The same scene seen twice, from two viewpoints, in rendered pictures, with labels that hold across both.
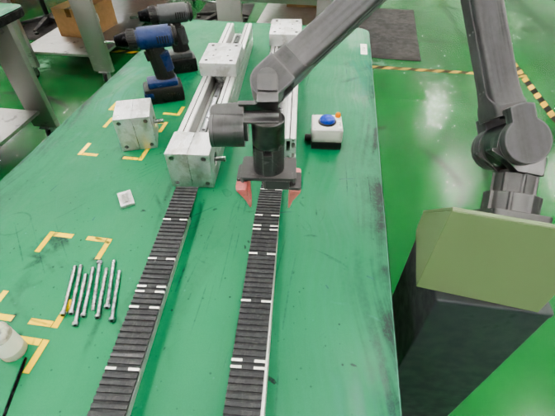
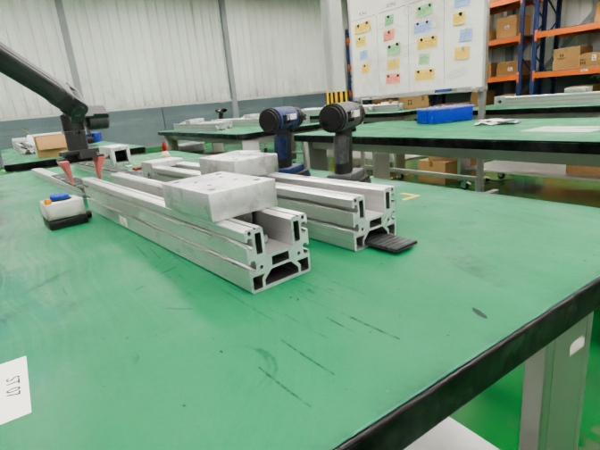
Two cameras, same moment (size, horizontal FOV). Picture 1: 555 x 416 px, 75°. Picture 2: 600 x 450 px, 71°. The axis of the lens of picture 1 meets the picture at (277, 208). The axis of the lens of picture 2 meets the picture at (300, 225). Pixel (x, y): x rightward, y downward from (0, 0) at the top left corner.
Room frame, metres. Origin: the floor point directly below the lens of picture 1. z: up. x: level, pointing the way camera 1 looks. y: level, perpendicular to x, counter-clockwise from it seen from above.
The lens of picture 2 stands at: (1.95, -0.36, 1.01)
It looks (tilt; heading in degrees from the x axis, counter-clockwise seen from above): 16 degrees down; 139
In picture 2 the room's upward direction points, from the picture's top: 5 degrees counter-clockwise
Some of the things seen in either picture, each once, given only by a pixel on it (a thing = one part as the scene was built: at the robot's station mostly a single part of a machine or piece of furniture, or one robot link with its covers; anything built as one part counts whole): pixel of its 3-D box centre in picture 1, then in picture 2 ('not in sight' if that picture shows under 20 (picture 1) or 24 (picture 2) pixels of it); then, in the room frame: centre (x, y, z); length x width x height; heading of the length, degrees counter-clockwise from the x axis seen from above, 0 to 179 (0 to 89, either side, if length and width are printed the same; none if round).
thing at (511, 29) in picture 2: not in sight; (477, 59); (-3.28, 10.59, 1.57); 2.83 x 0.98 x 3.14; 171
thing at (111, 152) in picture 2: not in sight; (115, 156); (-0.23, 0.38, 0.83); 0.11 x 0.10 x 0.10; 89
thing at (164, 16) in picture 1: (166, 40); (349, 150); (1.30, 0.38, 0.89); 0.20 x 0.08 x 0.22; 109
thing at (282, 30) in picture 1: (286, 35); (219, 202); (1.38, -0.03, 0.87); 0.16 x 0.11 x 0.07; 177
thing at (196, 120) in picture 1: (224, 78); (241, 191); (1.14, 0.17, 0.82); 0.80 x 0.10 x 0.09; 177
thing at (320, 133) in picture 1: (323, 131); (67, 210); (0.85, -0.12, 0.81); 0.10 x 0.08 x 0.06; 87
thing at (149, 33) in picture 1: (148, 65); (290, 148); (1.08, 0.39, 0.89); 0.20 x 0.08 x 0.22; 109
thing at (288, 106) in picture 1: (282, 79); (162, 210); (1.13, -0.02, 0.82); 0.80 x 0.10 x 0.09; 177
